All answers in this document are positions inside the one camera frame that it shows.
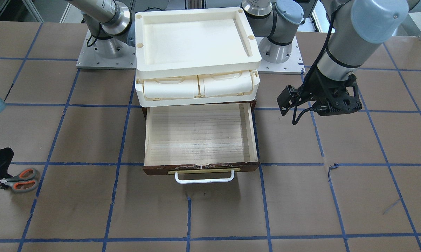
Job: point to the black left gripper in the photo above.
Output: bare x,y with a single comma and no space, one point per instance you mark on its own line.
321,86

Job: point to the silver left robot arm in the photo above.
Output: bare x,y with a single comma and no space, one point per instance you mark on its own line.
357,28

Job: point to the orange grey scissors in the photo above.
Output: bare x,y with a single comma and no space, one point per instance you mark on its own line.
23,182

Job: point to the cream plastic tray box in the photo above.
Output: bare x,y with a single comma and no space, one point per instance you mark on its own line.
192,57

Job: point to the light wood drawer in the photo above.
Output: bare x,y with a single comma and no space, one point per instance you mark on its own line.
200,143

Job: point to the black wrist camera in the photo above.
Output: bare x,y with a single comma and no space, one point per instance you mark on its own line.
287,99

